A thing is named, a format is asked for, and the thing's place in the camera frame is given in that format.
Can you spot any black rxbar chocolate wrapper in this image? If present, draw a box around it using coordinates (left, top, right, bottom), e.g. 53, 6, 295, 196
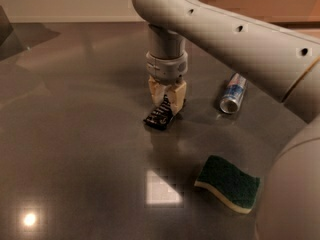
144, 96, 173, 130

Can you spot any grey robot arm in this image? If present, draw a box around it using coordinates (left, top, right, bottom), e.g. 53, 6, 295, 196
132, 0, 320, 240

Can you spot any silver blue redbull can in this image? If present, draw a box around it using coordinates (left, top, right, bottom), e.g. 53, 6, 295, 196
220, 73, 247, 114

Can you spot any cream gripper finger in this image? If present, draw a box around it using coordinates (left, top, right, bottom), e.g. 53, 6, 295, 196
148, 76, 166, 106
168, 81, 187, 115

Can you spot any green yellow sponge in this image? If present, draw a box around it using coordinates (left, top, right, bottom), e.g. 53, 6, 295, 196
194, 155, 260, 214

